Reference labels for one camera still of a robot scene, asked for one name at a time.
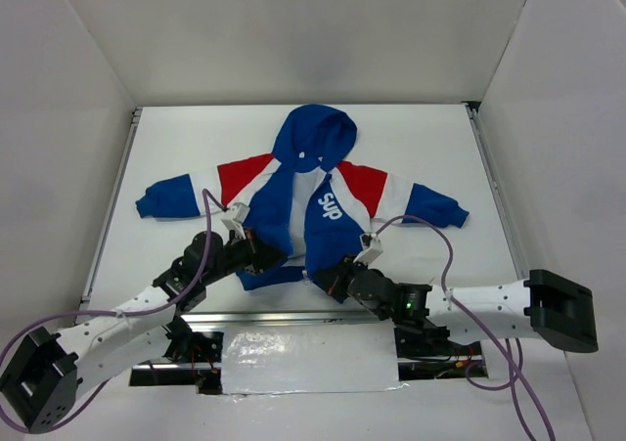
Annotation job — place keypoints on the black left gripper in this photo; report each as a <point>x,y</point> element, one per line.
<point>264,256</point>

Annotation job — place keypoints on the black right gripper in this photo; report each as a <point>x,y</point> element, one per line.
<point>332,277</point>

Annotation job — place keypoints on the blue white red hooded jacket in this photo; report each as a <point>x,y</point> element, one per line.
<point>305,198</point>

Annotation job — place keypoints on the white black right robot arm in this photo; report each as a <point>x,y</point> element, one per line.
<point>543,306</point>

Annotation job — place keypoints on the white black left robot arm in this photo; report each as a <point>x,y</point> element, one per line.
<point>50,371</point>

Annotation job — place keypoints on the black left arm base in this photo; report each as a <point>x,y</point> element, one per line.
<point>195,353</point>

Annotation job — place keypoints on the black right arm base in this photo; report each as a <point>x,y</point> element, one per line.
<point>420,358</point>

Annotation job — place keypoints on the white foam board front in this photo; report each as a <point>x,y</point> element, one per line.
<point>309,359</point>

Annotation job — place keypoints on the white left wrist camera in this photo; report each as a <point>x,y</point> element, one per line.
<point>234,218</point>

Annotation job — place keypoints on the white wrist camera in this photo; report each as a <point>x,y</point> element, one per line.
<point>372,249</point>
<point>234,218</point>

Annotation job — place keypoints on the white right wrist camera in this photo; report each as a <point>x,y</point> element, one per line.
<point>372,249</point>

